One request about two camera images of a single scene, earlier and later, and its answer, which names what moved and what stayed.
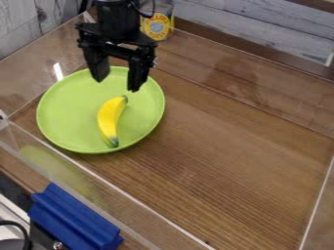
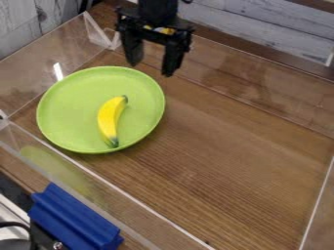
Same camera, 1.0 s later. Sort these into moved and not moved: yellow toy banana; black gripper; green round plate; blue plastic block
Moved: black gripper
Not moved: green round plate; yellow toy banana; blue plastic block
